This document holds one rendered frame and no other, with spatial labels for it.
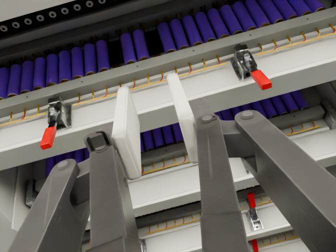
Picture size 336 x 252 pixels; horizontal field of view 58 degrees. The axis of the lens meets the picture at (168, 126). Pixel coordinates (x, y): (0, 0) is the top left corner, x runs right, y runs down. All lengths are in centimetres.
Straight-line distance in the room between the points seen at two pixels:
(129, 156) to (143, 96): 28
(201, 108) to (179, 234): 58
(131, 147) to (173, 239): 59
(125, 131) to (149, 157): 42
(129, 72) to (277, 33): 21
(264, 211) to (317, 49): 40
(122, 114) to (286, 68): 31
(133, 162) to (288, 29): 35
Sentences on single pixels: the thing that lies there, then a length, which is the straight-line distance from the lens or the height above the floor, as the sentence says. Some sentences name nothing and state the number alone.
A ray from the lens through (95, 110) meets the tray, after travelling 44.
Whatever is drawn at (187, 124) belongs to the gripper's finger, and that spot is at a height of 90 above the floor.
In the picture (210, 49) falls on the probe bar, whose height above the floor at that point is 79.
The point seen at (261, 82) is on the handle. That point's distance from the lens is 37.
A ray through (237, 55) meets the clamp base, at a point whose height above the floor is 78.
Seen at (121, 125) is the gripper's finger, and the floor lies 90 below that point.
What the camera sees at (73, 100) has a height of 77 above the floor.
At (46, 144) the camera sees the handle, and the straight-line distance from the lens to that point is 38.
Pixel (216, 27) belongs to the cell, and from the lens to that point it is 48.
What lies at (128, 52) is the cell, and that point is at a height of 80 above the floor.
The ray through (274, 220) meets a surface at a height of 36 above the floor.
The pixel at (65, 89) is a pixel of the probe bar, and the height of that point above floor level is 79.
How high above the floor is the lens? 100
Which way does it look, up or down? 40 degrees down
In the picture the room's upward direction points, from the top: 17 degrees counter-clockwise
